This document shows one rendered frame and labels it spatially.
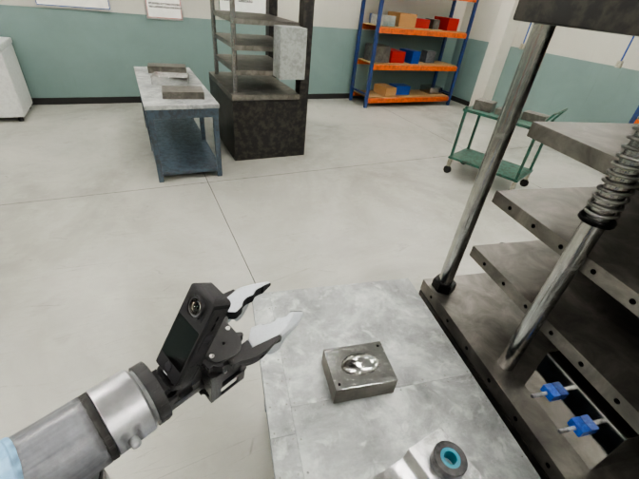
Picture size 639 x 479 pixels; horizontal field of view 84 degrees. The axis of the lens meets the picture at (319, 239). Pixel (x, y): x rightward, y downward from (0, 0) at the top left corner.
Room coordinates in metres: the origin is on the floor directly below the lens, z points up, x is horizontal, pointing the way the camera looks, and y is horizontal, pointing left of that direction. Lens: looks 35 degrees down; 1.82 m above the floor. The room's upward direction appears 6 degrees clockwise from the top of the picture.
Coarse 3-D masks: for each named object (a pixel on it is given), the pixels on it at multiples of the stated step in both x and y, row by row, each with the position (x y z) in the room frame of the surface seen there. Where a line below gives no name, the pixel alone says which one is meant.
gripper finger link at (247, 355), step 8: (280, 336) 0.30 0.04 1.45; (248, 344) 0.28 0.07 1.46; (264, 344) 0.29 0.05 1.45; (272, 344) 0.29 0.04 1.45; (240, 352) 0.27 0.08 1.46; (248, 352) 0.27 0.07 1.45; (256, 352) 0.27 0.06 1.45; (264, 352) 0.28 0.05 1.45; (232, 360) 0.26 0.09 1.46; (240, 360) 0.26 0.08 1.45; (248, 360) 0.26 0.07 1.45; (256, 360) 0.27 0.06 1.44; (232, 368) 0.25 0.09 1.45
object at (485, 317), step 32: (480, 288) 1.25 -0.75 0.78; (448, 320) 1.06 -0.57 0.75; (480, 320) 1.05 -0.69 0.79; (512, 320) 1.07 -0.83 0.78; (480, 352) 0.88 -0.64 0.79; (544, 352) 0.92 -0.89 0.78; (512, 384) 0.76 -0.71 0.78; (512, 416) 0.67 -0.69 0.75; (544, 416) 0.65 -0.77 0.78; (544, 448) 0.55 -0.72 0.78
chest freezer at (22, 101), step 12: (0, 48) 4.69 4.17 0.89; (12, 48) 5.24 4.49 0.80; (0, 60) 4.67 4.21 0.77; (12, 60) 5.05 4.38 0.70; (0, 72) 4.64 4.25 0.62; (12, 72) 4.85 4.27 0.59; (0, 84) 4.62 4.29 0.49; (12, 84) 4.69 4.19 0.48; (24, 84) 5.19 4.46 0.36; (0, 96) 4.60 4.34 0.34; (12, 96) 4.66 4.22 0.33; (24, 96) 4.98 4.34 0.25; (0, 108) 4.57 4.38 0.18; (12, 108) 4.64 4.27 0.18; (24, 108) 4.77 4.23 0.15
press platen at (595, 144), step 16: (544, 128) 1.16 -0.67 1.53; (560, 128) 1.16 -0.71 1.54; (576, 128) 1.18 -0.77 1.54; (592, 128) 1.20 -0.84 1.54; (608, 128) 1.23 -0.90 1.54; (624, 128) 1.25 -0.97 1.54; (560, 144) 1.09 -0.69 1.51; (576, 144) 1.04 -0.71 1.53; (592, 144) 1.02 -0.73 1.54; (608, 144) 1.03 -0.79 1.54; (576, 160) 1.02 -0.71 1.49; (592, 160) 0.98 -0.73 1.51; (608, 160) 0.94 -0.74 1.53
